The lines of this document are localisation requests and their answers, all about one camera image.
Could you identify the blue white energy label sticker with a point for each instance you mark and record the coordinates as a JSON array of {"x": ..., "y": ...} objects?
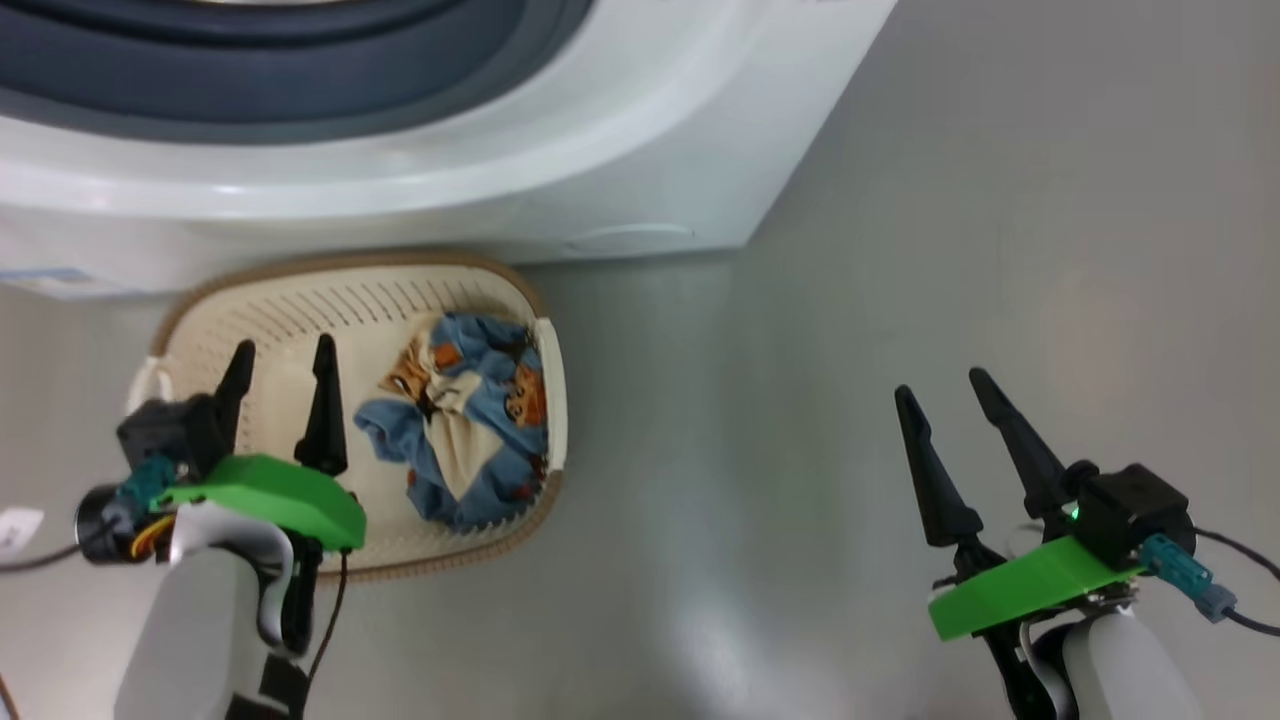
[{"x": 60, "y": 283}]

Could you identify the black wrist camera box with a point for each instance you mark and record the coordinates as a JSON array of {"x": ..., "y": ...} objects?
[
  {"x": 1130, "y": 510},
  {"x": 170, "y": 430}
]

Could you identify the blue cream cartoon print garment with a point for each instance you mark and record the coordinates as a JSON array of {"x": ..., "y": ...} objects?
[{"x": 470, "y": 440}]

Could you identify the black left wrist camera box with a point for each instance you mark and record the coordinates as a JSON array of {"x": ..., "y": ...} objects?
[{"x": 170, "y": 430}]

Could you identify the grey rubber door gasket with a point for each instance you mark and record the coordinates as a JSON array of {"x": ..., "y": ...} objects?
[{"x": 300, "y": 70}]

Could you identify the white front-load washing machine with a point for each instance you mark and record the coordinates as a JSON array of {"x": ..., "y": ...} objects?
[{"x": 650, "y": 150}]

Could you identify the round white filter cover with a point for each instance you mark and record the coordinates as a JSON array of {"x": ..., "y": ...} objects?
[{"x": 630, "y": 238}]

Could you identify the cream perforated laundry basket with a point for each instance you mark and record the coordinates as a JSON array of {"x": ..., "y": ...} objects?
[{"x": 370, "y": 300}]

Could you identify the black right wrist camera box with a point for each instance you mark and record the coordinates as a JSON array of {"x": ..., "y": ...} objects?
[{"x": 1130, "y": 510}]

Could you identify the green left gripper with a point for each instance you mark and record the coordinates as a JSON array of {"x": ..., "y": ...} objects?
[{"x": 280, "y": 495}]

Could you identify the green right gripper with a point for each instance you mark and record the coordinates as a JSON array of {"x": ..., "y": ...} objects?
[{"x": 1030, "y": 585}]

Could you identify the small white paper tag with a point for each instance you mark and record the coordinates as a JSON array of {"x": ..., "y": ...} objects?
[{"x": 18, "y": 530}]

